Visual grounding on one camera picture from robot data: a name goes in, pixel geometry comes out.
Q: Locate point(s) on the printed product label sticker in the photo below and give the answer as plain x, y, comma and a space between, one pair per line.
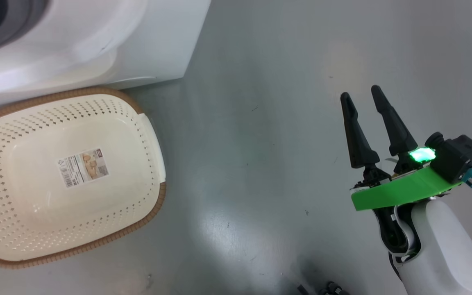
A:
83, 168

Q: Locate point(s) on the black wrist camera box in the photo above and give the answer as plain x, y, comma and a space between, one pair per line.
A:
461, 155

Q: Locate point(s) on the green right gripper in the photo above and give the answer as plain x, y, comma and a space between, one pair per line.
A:
404, 188

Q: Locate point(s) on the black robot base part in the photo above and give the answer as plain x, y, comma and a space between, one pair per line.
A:
334, 289

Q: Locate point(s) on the white front-load washing machine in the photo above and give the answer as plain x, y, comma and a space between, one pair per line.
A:
158, 41

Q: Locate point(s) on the cream perforated laundry basket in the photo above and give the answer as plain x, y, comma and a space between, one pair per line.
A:
35, 217

